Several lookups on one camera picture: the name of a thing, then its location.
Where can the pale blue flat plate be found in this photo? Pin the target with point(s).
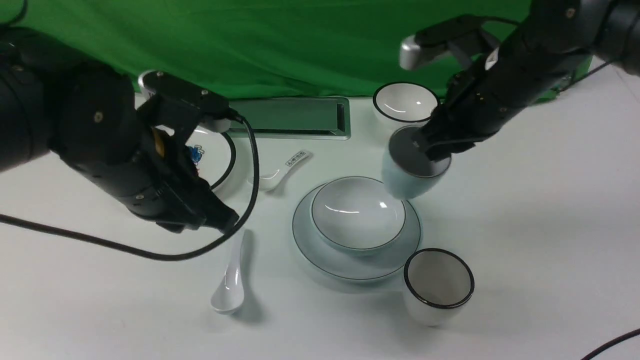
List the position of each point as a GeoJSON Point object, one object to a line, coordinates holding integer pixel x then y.
{"type": "Point", "coordinates": [353, 268]}

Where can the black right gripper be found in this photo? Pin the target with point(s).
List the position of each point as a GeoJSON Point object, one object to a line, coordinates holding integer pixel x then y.
{"type": "Point", "coordinates": [495, 89]}

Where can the pale blue ceramic cup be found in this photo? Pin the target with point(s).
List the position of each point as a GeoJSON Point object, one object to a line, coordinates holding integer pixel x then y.
{"type": "Point", "coordinates": [408, 173]}

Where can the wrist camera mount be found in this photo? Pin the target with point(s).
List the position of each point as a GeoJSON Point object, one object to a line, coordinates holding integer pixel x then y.
{"type": "Point", "coordinates": [462, 37]}
{"type": "Point", "coordinates": [182, 106]}

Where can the green backdrop cloth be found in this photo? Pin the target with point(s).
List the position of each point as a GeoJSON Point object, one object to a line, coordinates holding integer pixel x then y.
{"type": "Point", "coordinates": [262, 48]}

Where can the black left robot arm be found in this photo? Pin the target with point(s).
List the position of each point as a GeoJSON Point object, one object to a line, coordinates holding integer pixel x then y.
{"type": "Point", "coordinates": [56, 99]}

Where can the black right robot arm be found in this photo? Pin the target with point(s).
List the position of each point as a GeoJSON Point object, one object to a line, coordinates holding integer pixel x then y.
{"type": "Point", "coordinates": [571, 31]}

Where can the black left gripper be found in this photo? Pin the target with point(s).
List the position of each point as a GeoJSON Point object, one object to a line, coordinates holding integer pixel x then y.
{"type": "Point", "coordinates": [154, 177]}

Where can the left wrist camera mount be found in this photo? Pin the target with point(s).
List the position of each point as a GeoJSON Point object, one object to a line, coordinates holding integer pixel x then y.
{"type": "Point", "coordinates": [182, 106]}

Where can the small black-rimmed white bowl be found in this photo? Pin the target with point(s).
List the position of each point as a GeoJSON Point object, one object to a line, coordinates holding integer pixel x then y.
{"type": "Point", "coordinates": [399, 104]}

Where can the black-rimmed white cup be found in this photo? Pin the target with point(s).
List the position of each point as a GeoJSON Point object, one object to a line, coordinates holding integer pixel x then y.
{"type": "Point", "coordinates": [437, 285]}

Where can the white spoon with printed handle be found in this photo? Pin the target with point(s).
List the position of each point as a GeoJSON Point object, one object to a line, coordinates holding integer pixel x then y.
{"type": "Point", "coordinates": [269, 182]}

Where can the plain white ceramic spoon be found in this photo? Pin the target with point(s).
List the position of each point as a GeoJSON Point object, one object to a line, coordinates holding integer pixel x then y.
{"type": "Point", "coordinates": [229, 295]}

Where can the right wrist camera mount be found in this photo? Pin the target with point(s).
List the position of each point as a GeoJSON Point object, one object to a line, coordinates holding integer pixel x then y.
{"type": "Point", "coordinates": [462, 37]}

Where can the pale blue wide bowl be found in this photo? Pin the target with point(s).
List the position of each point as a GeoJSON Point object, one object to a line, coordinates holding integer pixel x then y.
{"type": "Point", "coordinates": [356, 215]}

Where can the black-rimmed illustrated white plate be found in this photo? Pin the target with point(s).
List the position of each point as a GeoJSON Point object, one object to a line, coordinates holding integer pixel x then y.
{"type": "Point", "coordinates": [212, 154]}

